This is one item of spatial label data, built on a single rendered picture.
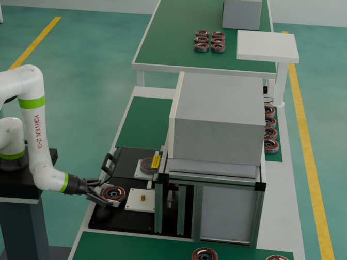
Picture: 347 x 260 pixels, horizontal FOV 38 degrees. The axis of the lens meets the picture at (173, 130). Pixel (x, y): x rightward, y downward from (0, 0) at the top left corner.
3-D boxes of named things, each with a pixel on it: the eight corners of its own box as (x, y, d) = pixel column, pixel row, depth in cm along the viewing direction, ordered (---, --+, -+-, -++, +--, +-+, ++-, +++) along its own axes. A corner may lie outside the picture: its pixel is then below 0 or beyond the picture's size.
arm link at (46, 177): (31, 191, 222) (41, 169, 220) (27, 179, 233) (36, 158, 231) (61, 198, 229) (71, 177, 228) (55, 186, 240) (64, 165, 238)
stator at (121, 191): (105, 208, 242) (104, 201, 240) (99, 193, 251) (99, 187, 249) (128, 203, 245) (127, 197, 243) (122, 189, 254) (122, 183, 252)
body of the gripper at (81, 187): (69, 186, 241) (87, 191, 245) (73, 197, 234) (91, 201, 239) (77, 174, 238) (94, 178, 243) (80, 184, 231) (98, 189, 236)
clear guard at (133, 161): (98, 186, 218) (98, 175, 215) (111, 154, 238) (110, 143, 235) (174, 193, 215) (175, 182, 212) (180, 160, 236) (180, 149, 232)
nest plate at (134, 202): (124, 210, 241) (124, 208, 240) (130, 190, 254) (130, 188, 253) (156, 213, 240) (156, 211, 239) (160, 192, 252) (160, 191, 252)
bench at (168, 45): (132, 146, 423) (131, 63, 383) (162, 55, 578) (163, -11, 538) (266, 157, 414) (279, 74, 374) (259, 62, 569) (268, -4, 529)
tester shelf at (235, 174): (157, 181, 211) (158, 173, 209) (175, 102, 269) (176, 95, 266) (265, 191, 208) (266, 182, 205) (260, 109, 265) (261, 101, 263)
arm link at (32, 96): (5, 65, 219) (20, 71, 212) (31, 59, 228) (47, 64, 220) (11, 105, 227) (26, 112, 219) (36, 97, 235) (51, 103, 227)
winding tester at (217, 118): (168, 158, 218) (169, 117, 207) (178, 108, 255) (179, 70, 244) (259, 166, 215) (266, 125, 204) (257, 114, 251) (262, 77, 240)
